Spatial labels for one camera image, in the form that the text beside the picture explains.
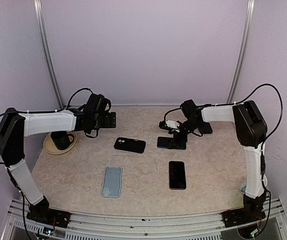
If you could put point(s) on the white cup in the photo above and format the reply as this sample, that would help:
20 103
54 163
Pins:
264 180

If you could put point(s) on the black mug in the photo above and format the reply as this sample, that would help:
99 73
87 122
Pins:
62 139

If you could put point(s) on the beige saucer plate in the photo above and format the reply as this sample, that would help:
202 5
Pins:
50 148

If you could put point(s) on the aluminium frame post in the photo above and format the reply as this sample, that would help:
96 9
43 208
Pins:
47 53
242 51

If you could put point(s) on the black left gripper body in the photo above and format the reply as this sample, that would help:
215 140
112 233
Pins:
107 123

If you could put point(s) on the right aluminium frame post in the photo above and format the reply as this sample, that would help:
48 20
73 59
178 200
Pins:
242 51

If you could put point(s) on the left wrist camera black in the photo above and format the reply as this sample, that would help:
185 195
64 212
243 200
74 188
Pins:
102 105

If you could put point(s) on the dark blue phone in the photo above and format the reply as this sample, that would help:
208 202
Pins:
162 142

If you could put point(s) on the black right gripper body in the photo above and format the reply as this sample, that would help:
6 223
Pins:
191 126

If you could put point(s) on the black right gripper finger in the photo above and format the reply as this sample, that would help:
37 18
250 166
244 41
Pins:
182 142
175 141

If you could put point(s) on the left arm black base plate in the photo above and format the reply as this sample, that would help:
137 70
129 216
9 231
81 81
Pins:
52 217

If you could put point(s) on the left aluminium frame post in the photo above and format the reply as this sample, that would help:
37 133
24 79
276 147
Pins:
47 53

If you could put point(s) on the aluminium front rail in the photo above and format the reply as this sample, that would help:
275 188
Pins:
91 226

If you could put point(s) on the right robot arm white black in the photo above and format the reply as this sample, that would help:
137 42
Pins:
251 131

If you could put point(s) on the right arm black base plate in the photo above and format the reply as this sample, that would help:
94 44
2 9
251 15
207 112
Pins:
236 217

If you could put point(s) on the black phone centre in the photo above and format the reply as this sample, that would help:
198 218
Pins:
177 175

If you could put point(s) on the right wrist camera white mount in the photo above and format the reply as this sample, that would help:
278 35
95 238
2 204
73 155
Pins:
169 125

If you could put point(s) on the light blue phone case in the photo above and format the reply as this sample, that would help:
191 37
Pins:
112 182

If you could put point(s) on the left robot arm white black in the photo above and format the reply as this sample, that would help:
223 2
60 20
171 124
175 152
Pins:
16 125

